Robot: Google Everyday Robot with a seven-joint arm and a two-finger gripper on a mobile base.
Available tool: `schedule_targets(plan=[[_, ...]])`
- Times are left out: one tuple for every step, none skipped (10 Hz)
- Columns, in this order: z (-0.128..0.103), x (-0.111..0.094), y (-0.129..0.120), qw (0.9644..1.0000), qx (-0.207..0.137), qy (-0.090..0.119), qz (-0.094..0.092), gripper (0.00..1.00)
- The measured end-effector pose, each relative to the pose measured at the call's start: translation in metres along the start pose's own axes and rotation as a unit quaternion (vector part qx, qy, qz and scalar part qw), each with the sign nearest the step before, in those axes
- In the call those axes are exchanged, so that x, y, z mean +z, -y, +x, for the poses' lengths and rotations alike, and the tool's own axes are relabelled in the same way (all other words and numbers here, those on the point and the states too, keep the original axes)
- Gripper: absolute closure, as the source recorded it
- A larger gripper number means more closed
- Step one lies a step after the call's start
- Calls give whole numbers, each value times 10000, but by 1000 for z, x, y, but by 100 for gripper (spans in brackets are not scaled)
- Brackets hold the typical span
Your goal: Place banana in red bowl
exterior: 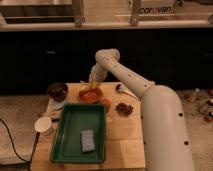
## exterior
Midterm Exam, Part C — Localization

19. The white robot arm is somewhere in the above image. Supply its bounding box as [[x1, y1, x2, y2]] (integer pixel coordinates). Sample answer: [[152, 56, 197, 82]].
[[91, 49, 195, 171]]

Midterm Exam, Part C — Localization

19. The red bowl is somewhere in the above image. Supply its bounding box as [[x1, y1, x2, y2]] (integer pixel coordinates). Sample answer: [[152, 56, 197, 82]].
[[79, 88, 103, 104]]

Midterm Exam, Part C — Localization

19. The dark brown bowl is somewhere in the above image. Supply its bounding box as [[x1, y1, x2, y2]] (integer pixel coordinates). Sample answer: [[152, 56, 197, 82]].
[[47, 82, 68, 102]]

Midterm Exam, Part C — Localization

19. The orange small object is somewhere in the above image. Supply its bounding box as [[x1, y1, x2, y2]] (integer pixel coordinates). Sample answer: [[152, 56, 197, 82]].
[[101, 98, 111, 111]]

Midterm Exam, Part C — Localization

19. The brown grape bunch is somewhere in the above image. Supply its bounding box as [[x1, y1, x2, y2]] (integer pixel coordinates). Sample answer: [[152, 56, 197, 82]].
[[116, 103, 133, 115]]

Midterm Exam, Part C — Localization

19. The grey sponge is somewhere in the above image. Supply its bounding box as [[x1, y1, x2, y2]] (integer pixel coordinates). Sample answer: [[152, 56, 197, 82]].
[[81, 130, 95, 152]]

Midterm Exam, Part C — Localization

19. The green plastic tray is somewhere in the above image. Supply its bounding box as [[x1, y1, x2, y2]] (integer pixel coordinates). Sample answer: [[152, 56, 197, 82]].
[[50, 104, 106, 164]]

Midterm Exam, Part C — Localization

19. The white cup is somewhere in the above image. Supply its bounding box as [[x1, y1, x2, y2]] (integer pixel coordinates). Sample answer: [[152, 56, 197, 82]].
[[34, 116, 53, 135]]

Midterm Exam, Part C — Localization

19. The corovan cardboard box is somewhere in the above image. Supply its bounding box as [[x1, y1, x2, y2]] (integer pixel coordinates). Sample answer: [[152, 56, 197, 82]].
[[139, 0, 175, 15]]

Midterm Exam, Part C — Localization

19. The black cable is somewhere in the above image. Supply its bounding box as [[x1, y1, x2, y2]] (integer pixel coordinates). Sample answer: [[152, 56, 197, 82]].
[[0, 118, 33, 164]]

